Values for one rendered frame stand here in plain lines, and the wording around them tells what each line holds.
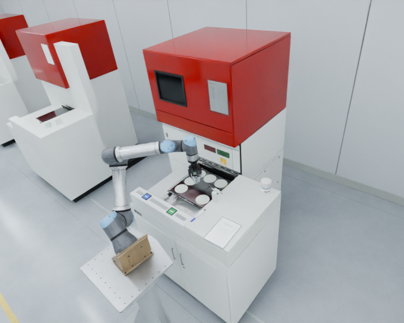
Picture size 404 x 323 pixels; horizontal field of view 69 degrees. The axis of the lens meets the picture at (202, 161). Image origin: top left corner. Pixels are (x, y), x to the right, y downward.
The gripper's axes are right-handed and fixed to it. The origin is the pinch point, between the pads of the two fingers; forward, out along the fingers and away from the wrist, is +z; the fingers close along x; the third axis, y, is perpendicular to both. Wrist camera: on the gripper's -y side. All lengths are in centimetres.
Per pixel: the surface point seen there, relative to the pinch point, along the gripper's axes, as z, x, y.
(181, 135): -4, -5, -60
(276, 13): -70, 109, -154
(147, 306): 69, -49, 40
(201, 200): 19.3, 0.9, -1.7
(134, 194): 12.2, -46.4, -13.5
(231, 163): 5.3, 28.9, -20.7
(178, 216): 13.7, -16.0, 16.6
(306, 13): -70, 130, -131
